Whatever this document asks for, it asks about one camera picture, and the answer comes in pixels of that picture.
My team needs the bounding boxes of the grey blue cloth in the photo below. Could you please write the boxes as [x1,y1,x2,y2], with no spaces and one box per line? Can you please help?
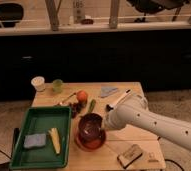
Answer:
[100,86,118,98]

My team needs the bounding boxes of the green plastic tray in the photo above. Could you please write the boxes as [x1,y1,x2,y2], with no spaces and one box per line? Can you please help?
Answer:
[10,106,71,170]

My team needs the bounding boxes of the dark maroon bowl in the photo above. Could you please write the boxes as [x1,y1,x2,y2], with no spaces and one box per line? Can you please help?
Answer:
[78,113,102,141]

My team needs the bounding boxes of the yellow corn cob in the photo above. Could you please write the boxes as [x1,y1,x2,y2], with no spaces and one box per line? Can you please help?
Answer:
[49,128,61,154]

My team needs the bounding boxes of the green cup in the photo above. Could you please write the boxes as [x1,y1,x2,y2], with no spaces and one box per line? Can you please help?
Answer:
[52,79,63,93]

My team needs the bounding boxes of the green chili pepper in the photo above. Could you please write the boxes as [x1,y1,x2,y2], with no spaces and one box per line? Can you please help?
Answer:
[88,99,96,113]

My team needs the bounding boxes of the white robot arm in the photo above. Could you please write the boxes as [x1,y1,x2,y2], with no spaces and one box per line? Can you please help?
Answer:
[103,94,191,151]

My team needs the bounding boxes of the orange bowl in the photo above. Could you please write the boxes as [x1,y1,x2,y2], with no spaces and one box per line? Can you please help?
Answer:
[74,131,106,152]

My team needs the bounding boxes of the blue sponge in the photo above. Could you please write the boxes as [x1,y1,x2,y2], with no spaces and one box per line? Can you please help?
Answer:
[23,133,46,149]

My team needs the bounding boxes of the metal spoon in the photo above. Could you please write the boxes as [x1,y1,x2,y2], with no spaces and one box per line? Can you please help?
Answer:
[55,92,76,106]

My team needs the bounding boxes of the black framed card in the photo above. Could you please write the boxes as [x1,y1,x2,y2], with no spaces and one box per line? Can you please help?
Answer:
[117,144,143,169]

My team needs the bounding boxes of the dark grape bunch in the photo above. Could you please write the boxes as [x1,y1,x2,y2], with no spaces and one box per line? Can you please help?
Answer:
[69,101,86,118]

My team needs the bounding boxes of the orange fruit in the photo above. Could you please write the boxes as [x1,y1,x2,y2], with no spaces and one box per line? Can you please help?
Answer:
[76,90,88,102]

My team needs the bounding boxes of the black cable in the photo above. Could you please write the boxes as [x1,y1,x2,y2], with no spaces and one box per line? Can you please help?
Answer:
[157,134,187,171]

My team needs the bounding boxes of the white cup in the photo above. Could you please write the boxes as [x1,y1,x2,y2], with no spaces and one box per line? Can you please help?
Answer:
[31,76,46,92]

